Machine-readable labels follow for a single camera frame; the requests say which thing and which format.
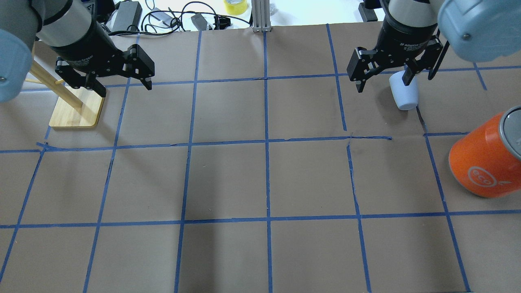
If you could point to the white cup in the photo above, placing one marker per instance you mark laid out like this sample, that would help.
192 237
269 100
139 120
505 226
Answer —
405 97

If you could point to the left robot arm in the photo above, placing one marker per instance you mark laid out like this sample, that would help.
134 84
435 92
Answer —
56 23

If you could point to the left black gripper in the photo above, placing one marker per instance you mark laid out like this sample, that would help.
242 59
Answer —
83 47

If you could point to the yellow tape roll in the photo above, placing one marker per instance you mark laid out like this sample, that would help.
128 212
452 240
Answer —
235 7

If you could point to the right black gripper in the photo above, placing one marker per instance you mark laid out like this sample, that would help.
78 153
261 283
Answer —
403 42

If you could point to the black power adapter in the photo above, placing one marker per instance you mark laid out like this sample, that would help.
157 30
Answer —
128 14

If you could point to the orange canister with grey lid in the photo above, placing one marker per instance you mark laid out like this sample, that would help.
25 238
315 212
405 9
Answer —
487 161

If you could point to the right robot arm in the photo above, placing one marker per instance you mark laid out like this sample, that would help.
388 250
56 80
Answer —
477 30

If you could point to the wooden mug stand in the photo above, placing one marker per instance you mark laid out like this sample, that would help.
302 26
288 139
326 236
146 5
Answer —
75 108

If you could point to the aluminium frame post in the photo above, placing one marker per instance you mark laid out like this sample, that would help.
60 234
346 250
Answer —
260 13

